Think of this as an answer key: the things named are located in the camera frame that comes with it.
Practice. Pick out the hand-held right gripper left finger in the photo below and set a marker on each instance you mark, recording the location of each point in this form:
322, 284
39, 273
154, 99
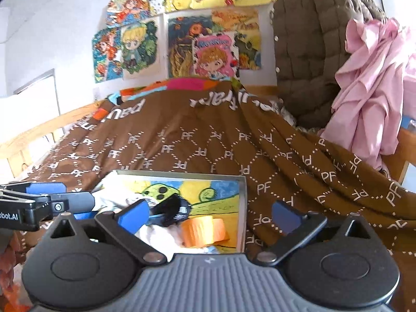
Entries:
135, 216

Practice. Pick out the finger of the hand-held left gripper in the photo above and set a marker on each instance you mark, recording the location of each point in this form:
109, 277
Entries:
78, 201
45, 188

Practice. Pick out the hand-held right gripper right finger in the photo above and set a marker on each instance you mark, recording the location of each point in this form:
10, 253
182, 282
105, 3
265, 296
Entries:
286, 217

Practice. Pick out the black sock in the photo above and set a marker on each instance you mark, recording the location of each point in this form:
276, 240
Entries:
172, 211

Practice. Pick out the orange soft cup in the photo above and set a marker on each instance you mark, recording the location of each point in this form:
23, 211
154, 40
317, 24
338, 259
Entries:
201, 230

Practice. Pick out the metal tray with cartoon picture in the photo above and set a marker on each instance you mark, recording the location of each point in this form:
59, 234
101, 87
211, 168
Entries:
221, 195

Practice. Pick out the brown printed blanket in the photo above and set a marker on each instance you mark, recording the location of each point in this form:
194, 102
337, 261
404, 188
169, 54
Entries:
211, 136

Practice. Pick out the pink cloth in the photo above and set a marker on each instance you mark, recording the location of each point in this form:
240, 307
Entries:
373, 87

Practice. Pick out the brown quilted jacket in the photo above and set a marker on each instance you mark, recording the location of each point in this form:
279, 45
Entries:
308, 39

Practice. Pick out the white window frame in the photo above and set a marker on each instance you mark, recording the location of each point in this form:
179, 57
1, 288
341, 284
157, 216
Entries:
35, 97

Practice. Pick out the colourful wall posters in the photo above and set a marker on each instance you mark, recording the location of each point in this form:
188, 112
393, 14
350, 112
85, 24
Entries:
139, 45

